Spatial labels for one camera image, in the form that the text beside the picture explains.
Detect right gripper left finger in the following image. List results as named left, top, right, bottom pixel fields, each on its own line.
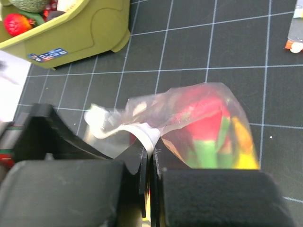
left=0, top=142, right=148, bottom=227

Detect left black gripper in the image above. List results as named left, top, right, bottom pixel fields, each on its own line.
left=0, top=104, right=111, bottom=170

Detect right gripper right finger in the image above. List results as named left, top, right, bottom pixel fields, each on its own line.
left=150, top=140, right=295, bottom=227

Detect dotted zip top bag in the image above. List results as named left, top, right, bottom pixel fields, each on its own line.
left=84, top=82, right=251, bottom=169

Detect yellow banana bunch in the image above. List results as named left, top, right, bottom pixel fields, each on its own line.
left=232, top=117, right=259, bottom=169

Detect pink dragon fruit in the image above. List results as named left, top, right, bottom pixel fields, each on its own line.
left=172, top=88, right=232, bottom=154

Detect orange blue zipper bag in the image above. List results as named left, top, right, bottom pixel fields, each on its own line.
left=285, top=0, right=303, bottom=53

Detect olive green plastic bin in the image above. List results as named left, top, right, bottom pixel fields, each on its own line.
left=0, top=0, right=130, bottom=69

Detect green melon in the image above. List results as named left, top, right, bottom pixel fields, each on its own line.
left=9, top=0, right=51, bottom=13

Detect purple grapes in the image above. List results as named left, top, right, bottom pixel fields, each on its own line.
left=43, top=0, right=58, bottom=18

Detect black grid mat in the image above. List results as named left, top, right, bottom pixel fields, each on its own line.
left=16, top=0, right=303, bottom=227

